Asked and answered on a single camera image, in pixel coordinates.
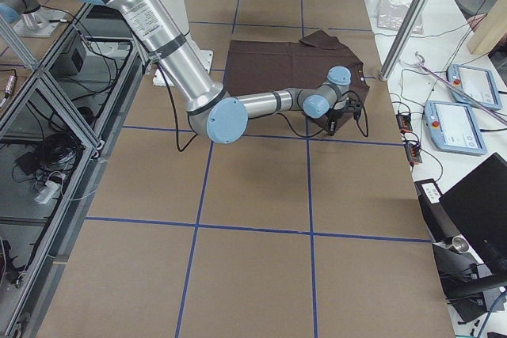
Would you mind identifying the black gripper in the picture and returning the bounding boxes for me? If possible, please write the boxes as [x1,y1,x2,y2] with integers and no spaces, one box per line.
[326,108,344,135]

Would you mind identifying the dark brown t-shirt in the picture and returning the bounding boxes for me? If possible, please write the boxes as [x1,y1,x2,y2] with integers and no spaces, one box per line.
[223,29,371,136]

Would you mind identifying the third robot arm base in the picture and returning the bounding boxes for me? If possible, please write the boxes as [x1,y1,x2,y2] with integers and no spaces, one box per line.
[1,0,61,38]

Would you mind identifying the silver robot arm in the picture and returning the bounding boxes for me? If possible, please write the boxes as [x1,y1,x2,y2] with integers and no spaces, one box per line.
[81,0,351,144]

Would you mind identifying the upper orange connector board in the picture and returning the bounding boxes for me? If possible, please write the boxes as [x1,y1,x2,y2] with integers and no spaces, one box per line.
[396,112,413,134]

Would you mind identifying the orange connector board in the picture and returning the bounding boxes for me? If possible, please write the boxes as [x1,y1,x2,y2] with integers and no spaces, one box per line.
[404,141,422,167]
[396,112,413,134]

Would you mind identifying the lower orange connector board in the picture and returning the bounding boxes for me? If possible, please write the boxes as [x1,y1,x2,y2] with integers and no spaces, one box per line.
[404,141,422,167]

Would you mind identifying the lower teach pendant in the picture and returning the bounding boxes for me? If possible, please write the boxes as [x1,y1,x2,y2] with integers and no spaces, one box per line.
[424,101,487,156]

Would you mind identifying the teach pendant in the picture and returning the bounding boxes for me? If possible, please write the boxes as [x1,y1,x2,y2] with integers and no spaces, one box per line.
[424,101,487,156]
[447,64,502,111]

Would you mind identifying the silver foil bag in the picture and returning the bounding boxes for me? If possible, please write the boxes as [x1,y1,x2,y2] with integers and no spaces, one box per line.
[377,0,410,31]

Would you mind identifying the black stand with label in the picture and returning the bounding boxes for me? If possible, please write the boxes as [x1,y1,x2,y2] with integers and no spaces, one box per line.
[414,179,460,242]

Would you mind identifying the upper teach pendant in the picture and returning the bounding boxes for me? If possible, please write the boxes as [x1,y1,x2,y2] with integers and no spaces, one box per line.
[447,64,502,111]

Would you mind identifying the black laptop monitor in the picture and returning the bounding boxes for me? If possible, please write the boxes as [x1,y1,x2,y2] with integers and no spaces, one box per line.
[440,153,506,273]

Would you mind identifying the silver metal cup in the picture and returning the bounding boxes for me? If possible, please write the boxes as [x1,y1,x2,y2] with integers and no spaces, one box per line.
[444,236,470,254]

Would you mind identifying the wooden plank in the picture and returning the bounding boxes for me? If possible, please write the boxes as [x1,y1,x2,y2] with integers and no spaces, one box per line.
[467,0,507,55]

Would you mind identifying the white power strip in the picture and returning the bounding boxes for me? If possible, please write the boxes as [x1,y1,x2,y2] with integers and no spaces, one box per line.
[34,180,61,204]

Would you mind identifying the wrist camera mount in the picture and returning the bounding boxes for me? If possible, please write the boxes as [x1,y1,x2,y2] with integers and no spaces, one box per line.
[343,99,363,121]

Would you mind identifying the aluminium frame post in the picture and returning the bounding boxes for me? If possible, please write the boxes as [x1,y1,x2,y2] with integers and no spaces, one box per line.
[379,0,428,81]

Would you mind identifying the black box under frame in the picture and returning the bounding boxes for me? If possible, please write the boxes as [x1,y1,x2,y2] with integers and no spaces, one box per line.
[62,45,86,72]

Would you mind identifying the aluminium frame rack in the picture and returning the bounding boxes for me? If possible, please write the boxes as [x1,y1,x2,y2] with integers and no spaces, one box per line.
[1,6,143,337]

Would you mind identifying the bundle of black cables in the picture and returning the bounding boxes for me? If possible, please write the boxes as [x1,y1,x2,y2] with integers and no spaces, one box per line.
[15,131,84,180]

